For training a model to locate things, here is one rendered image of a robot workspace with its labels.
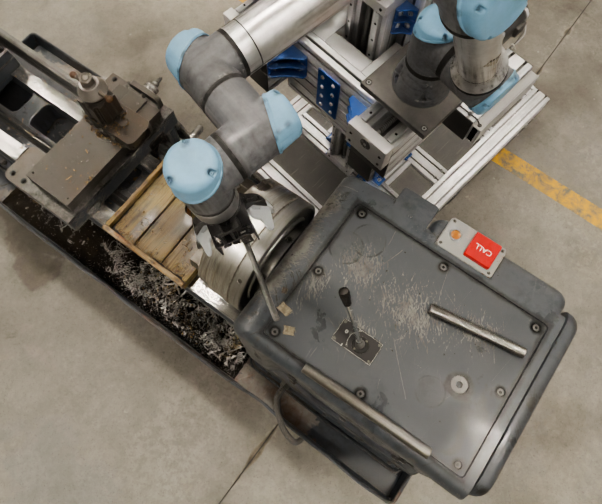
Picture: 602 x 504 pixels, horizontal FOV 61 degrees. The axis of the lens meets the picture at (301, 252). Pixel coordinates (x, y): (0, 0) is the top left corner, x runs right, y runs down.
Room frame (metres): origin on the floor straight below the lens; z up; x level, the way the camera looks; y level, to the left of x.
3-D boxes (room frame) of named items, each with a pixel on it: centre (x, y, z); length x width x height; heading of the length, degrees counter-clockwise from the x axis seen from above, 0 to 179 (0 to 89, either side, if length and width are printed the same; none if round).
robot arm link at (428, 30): (0.84, -0.30, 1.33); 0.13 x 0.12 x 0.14; 40
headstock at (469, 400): (0.21, -0.23, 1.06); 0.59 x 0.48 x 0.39; 56
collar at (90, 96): (0.82, 0.57, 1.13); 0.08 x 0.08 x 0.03
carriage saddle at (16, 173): (0.78, 0.65, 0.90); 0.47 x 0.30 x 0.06; 146
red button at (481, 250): (0.35, -0.38, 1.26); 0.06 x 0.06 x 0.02; 56
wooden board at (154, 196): (0.57, 0.35, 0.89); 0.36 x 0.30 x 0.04; 146
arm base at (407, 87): (0.84, -0.30, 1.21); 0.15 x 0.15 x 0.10
